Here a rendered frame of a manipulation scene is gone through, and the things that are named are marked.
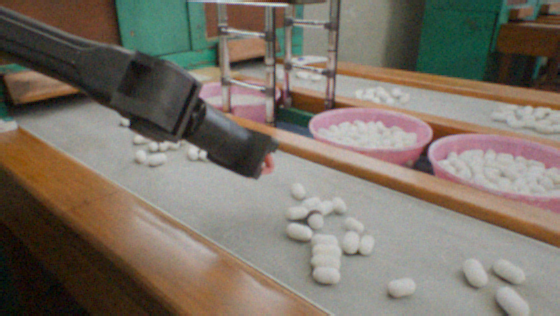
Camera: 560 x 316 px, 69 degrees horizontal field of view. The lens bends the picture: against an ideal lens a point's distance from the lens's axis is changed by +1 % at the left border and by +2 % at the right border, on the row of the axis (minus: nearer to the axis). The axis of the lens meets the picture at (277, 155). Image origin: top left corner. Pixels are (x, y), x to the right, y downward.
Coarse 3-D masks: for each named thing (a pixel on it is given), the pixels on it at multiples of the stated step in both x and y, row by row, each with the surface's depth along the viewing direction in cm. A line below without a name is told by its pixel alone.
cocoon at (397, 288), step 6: (390, 282) 46; (396, 282) 46; (402, 282) 46; (408, 282) 46; (390, 288) 46; (396, 288) 45; (402, 288) 46; (408, 288) 46; (414, 288) 46; (390, 294) 46; (396, 294) 46; (402, 294) 46
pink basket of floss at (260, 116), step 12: (204, 84) 124; (216, 84) 127; (264, 84) 126; (204, 96) 124; (216, 96) 127; (264, 96) 126; (276, 96) 112; (216, 108) 106; (264, 108) 110; (252, 120) 110; (264, 120) 114
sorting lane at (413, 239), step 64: (64, 128) 97; (128, 192) 69; (192, 192) 69; (256, 192) 69; (320, 192) 69; (384, 192) 69; (256, 256) 53; (384, 256) 53; (448, 256) 53; (512, 256) 53
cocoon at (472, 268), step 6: (468, 264) 49; (474, 264) 48; (480, 264) 49; (468, 270) 48; (474, 270) 48; (480, 270) 47; (468, 276) 48; (474, 276) 47; (480, 276) 47; (486, 276) 47; (474, 282) 47; (480, 282) 47; (486, 282) 47
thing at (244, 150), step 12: (240, 132) 54; (252, 132) 58; (228, 144) 53; (240, 144) 54; (252, 144) 56; (264, 144) 56; (216, 156) 54; (228, 156) 54; (240, 156) 55; (252, 156) 56; (264, 156) 55; (240, 168) 56; (252, 168) 55
